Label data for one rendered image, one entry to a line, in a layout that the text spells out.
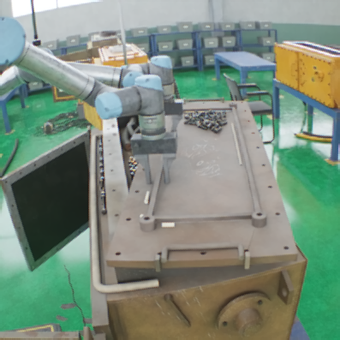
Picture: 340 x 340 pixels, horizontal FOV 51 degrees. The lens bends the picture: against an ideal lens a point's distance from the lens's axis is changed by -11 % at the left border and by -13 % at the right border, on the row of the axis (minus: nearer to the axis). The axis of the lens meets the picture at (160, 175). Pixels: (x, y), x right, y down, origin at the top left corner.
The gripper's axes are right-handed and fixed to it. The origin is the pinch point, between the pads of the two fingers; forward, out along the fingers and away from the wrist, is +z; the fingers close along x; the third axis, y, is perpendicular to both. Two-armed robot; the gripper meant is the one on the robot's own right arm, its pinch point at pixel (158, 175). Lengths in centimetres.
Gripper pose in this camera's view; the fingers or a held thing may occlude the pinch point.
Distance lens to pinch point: 121.8
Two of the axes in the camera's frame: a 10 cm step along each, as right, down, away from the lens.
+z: 0.9, 8.9, 4.4
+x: 9.9, -0.3, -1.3
